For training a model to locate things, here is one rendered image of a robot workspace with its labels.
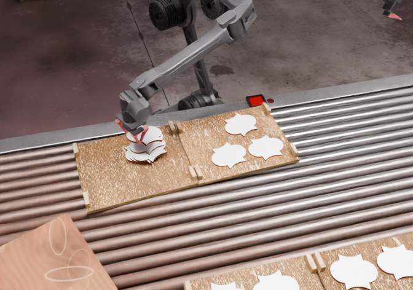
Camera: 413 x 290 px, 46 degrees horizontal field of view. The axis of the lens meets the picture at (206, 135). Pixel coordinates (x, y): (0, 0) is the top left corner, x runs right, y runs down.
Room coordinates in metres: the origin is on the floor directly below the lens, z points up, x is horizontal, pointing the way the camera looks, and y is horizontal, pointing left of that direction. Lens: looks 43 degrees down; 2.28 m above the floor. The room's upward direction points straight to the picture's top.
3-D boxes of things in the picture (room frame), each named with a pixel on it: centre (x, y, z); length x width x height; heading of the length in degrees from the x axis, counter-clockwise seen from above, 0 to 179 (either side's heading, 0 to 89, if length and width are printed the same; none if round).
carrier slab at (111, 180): (1.30, 0.28, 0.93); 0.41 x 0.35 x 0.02; 109
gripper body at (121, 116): (1.31, 0.27, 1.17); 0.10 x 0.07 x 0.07; 43
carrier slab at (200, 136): (1.43, -0.11, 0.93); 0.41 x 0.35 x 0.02; 108
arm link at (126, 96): (1.31, 0.27, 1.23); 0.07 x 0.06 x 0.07; 36
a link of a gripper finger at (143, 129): (1.30, 0.25, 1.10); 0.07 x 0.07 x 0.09; 43
